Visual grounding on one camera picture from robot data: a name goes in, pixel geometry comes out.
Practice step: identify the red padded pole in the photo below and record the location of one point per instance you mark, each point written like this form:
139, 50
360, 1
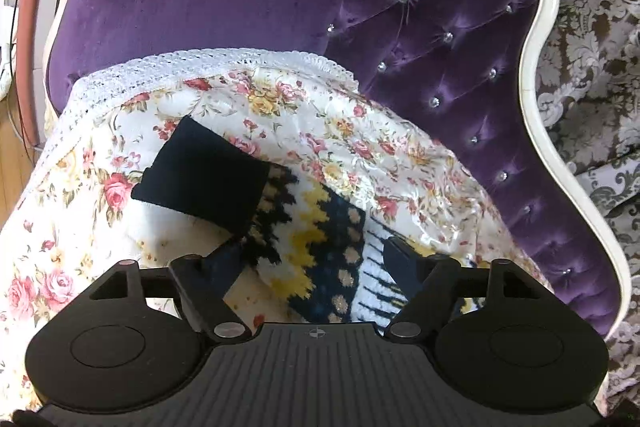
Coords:
32, 7

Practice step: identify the navy yellow patterned knit sweater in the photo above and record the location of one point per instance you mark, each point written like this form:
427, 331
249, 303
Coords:
320, 247

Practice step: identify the grey patterned curtain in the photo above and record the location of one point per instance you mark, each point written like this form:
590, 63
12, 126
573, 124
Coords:
600, 32

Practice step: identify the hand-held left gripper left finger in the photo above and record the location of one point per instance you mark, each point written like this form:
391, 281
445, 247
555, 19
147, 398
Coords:
224, 264

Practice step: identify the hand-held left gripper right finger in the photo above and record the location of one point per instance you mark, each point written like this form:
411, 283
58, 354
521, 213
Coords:
398, 264

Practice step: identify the purple tufted sofa white frame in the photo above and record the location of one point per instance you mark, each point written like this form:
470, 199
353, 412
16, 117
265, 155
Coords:
425, 7

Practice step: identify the floral blanket with lace edge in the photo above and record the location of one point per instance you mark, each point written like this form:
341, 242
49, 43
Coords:
375, 142

